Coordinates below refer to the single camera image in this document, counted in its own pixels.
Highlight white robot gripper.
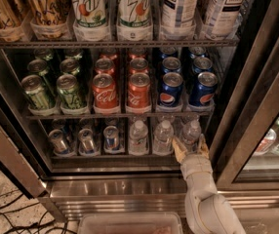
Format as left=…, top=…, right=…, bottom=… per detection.
left=172, top=134, right=213, bottom=179

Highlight clear water bottle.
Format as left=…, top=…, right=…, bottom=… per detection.
left=181, top=120, right=201, bottom=152
left=152, top=120, right=174, bottom=156
left=128, top=120, right=148, bottom=156

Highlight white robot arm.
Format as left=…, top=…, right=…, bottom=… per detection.
left=172, top=136, right=246, bottom=234

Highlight glass fridge door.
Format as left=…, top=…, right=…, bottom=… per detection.
left=212, top=3, right=279, bottom=192

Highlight right 7up bottle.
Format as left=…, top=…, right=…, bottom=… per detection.
left=116, top=0, right=152, bottom=29

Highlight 7up bottle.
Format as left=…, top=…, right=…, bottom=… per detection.
left=116, top=0, right=152, bottom=29
left=71, top=0, right=107, bottom=28

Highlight left tea bottle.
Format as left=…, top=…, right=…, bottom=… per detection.
left=161, top=0, right=197, bottom=30

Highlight tea bottle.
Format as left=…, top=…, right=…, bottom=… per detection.
left=204, top=0, right=244, bottom=40
left=161, top=0, right=197, bottom=30

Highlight right tea bottle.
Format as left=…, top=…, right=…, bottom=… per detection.
left=204, top=0, right=244, bottom=40

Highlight left 7up bottle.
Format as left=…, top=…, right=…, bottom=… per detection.
left=71, top=0, right=107, bottom=28

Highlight front right Pepsi can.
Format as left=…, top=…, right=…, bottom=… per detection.
left=188, top=72, right=218, bottom=106

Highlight front left Pepsi can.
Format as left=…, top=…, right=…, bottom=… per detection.
left=158, top=72, right=183, bottom=107

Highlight front right Coca-Cola can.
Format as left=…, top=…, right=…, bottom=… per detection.
left=127, top=73, right=150, bottom=108

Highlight Red Bull can right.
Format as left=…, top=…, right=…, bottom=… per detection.
left=103, top=126, right=120, bottom=151

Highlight red bull can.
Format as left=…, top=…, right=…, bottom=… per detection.
left=103, top=126, right=120, bottom=151
left=49, top=130, right=70, bottom=155
left=78, top=129, right=97, bottom=155

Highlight second row right Pepsi can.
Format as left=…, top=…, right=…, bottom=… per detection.
left=192, top=57, right=213, bottom=74

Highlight second row pepsi can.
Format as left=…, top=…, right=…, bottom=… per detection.
left=161, top=57, right=181, bottom=74
left=192, top=57, right=213, bottom=74

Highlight second row left Pepsi can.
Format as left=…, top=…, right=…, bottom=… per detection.
left=161, top=57, right=181, bottom=74

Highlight right clear plastic bin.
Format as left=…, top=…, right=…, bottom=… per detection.
left=235, top=209, right=279, bottom=234

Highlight clear plastic bin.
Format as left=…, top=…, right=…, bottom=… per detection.
left=78, top=212, right=183, bottom=234
left=235, top=209, right=279, bottom=234

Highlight second row right Coca-Cola can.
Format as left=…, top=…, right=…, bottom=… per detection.
left=128, top=58, right=149, bottom=75

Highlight second row coca-cola can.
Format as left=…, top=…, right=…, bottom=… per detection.
left=128, top=58, right=149, bottom=75
left=94, top=58, right=115, bottom=76

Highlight Red Bull can middle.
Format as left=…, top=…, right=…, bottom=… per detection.
left=78, top=129, right=97, bottom=155

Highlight front left Coca-Cola can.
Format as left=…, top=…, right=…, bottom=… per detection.
left=92, top=73, right=118, bottom=109

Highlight left clear plastic bin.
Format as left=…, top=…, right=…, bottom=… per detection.
left=78, top=212, right=183, bottom=234

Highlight second row left Coca-Cola can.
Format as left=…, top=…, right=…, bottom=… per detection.
left=94, top=58, right=115, bottom=76

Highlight front right green can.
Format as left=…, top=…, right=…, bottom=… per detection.
left=57, top=74, right=87, bottom=109

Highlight Red Bull can left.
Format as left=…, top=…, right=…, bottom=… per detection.
left=49, top=130, right=70, bottom=155

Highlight second row right green can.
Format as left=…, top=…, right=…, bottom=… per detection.
left=60, top=58, right=81, bottom=76

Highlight second row green can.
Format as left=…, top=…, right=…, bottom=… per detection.
left=60, top=58, right=81, bottom=76
left=27, top=59, right=54, bottom=82

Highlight front left green can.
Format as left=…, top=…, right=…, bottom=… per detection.
left=21, top=75, right=56, bottom=110

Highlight second row left green can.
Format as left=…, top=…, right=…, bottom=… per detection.
left=27, top=59, right=54, bottom=82

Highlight upper wire shelf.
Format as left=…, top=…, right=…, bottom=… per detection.
left=0, top=39, right=239, bottom=49

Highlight wire shelf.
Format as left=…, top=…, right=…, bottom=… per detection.
left=25, top=111, right=211, bottom=120
left=0, top=39, right=239, bottom=49

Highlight middle wire shelf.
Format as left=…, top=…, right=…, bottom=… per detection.
left=25, top=111, right=211, bottom=120

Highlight black floor cables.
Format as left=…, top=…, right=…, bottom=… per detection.
left=0, top=168, right=79, bottom=234

